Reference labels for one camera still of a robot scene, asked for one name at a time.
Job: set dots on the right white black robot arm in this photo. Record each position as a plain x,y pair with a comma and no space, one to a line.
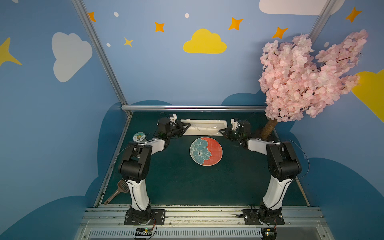
283,165

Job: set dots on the small lidded patterned jar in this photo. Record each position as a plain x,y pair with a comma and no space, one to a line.
139,137

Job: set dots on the aluminium front rail frame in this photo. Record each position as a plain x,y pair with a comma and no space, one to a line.
203,223

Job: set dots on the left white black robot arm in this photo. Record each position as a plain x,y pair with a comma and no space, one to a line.
135,165

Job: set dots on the brown slotted spatula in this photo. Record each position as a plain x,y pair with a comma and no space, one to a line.
122,187

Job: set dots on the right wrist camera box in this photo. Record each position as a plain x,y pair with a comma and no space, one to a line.
236,123

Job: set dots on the red and teal floral plate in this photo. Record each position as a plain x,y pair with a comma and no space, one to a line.
206,151

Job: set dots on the left small circuit board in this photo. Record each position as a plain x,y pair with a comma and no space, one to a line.
143,233

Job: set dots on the pink artificial blossom tree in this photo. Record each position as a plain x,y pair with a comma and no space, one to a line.
296,83

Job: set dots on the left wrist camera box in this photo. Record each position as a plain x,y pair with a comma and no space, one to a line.
171,120

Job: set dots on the white plastic wrap dispenser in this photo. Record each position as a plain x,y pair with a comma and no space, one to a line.
205,127

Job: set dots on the small circuit board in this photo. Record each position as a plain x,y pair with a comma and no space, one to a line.
268,234
143,233

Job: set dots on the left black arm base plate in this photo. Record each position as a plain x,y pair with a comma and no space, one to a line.
148,217

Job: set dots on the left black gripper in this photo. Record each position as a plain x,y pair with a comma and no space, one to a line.
179,128

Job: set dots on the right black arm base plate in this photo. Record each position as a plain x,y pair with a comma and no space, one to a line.
263,217

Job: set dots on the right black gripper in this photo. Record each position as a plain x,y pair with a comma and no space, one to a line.
229,132

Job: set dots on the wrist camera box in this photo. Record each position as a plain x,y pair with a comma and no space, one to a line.
171,120
236,123

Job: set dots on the right small circuit board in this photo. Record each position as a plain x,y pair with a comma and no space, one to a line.
268,234

